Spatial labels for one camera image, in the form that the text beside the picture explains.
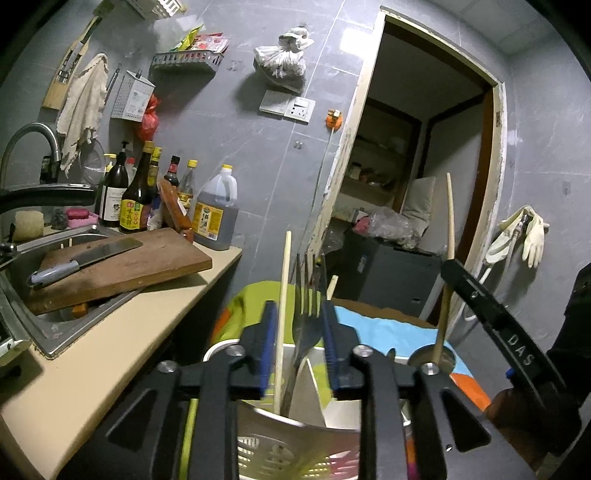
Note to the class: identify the large brown liquid jug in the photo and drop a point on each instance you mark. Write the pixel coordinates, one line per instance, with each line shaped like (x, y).
(214, 217)

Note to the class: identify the hanging beige towel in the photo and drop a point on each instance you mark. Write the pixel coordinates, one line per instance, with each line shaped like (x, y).
(85, 106)

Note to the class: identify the person's right forearm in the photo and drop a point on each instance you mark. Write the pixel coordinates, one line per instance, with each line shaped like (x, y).
(577, 323)

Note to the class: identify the clear bottle yellow cap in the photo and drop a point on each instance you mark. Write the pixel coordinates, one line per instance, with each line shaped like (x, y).
(187, 184)

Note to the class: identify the hanging white plastic bag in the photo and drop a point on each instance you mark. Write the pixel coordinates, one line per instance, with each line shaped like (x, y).
(281, 60)

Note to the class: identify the red snack packet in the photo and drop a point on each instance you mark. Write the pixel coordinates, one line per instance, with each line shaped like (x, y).
(212, 44)

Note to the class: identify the metal spoon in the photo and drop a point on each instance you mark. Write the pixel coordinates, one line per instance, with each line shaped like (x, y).
(420, 360)

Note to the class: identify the grey perforated wall holder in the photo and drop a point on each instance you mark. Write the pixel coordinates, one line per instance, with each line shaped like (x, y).
(131, 94)

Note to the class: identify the metal fork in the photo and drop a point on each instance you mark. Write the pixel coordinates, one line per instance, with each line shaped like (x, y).
(307, 323)

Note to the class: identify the white wall socket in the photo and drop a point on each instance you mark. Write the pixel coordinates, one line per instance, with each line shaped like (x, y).
(300, 110)

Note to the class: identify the white plastic utensil basket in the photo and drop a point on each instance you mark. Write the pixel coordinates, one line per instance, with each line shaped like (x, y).
(307, 392)

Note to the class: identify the pink soap dish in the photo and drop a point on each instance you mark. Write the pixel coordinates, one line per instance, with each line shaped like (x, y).
(83, 219)

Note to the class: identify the wooden shelf unit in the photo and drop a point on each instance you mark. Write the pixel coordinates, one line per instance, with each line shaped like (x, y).
(374, 184)

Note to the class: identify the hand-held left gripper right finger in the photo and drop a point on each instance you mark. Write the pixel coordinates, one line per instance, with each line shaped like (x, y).
(330, 350)

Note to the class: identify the metal slotted spatula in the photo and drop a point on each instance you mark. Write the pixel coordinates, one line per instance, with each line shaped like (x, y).
(295, 443)

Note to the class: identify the person's right hand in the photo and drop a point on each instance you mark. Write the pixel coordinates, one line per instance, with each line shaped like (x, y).
(512, 415)

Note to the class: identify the bamboo knife holder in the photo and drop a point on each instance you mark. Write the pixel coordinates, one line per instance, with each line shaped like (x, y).
(64, 78)

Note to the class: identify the metal strainer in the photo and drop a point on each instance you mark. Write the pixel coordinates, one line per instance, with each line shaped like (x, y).
(92, 161)

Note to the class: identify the beige pillow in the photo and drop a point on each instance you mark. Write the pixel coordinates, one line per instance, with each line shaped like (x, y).
(420, 203)

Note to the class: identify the orange wall hook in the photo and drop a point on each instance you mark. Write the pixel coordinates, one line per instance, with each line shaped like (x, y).
(334, 120)

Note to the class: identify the black cabinet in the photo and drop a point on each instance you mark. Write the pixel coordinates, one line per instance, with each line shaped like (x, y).
(388, 277)

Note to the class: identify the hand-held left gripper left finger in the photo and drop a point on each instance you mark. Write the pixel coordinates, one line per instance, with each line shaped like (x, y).
(268, 350)

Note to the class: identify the clear plastic bag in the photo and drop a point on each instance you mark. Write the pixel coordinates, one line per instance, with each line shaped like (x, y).
(390, 226)

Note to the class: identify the steel sink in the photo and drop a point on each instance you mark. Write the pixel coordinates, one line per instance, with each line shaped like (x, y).
(37, 332)

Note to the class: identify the yellow cap sauce bottle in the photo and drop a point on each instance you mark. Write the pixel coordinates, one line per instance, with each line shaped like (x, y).
(156, 166)

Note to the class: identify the dark bottle white label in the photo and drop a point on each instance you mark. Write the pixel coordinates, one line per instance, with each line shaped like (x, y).
(113, 194)

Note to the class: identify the dark cap sauce bottle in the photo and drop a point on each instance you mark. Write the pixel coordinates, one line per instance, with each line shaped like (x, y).
(171, 173)

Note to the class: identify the white wall basket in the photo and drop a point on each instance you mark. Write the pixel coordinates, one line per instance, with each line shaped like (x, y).
(152, 7)

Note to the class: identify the metal wall shelf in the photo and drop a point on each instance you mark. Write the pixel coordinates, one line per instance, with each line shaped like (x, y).
(184, 60)

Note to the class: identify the wooden door frame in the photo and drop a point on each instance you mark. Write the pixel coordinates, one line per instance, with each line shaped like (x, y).
(355, 138)

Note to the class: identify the red plastic bag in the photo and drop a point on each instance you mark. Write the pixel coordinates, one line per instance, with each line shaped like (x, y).
(150, 124)

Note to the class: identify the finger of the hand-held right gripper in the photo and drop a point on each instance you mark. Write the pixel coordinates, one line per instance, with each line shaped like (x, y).
(468, 293)

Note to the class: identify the metal kitchen faucet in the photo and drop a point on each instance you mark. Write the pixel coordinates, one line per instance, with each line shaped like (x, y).
(32, 134)

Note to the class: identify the wooden cutting board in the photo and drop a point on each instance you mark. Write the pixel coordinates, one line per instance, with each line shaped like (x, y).
(152, 263)

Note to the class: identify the brown wooden block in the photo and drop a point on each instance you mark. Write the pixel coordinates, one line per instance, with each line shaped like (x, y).
(175, 212)

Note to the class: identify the dark bottle yellow label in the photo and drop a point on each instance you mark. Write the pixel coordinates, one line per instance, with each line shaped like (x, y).
(136, 203)

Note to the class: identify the colourful patchwork tablecloth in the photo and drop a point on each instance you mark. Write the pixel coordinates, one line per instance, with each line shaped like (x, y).
(383, 330)

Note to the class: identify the green yellow snack packet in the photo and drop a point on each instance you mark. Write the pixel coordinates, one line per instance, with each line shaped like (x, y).
(188, 41)

